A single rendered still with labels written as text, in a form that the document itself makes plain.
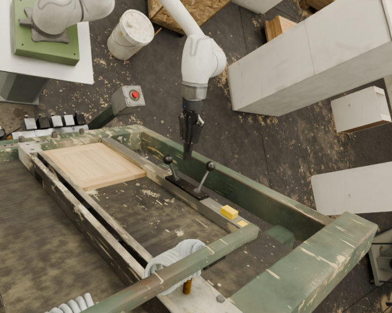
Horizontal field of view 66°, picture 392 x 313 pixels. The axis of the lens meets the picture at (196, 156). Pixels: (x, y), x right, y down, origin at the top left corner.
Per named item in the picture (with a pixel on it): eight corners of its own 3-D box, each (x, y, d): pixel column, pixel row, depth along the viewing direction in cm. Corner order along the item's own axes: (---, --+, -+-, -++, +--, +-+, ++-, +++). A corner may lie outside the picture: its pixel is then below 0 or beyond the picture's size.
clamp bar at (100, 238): (39, 155, 134) (34, 102, 125) (250, 369, 56) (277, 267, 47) (13, 159, 127) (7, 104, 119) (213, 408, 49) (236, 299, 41)
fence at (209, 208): (110, 144, 157) (110, 136, 155) (257, 238, 94) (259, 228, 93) (101, 145, 154) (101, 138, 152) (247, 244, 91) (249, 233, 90)
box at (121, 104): (126, 96, 184) (140, 84, 171) (131, 115, 184) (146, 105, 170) (108, 97, 177) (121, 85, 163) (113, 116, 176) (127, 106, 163)
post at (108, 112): (81, 134, 239) (123, 101, 182) (83, 141, 238) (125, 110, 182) (73, 135, 235) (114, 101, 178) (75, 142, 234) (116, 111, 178)
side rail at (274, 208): (149, 147, 176) (150, 129, 172) (332, 249, 103) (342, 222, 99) (141, 149, 172) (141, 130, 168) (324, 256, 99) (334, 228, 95)
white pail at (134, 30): (134, 37, 292) (160, 9, 257) (137, 66, 287) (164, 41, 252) (102, 28, 272) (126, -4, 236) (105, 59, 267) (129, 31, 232)
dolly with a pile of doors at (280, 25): (282, 34, 478) (299, 24, 455) (288, 64, 470) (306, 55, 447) (257, 23, 439) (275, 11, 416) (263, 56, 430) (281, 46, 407)
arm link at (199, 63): (204, 86, 99) (216, 82, 111) (210, 35, 94) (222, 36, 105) (174, 81, 102) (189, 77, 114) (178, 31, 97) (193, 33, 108)
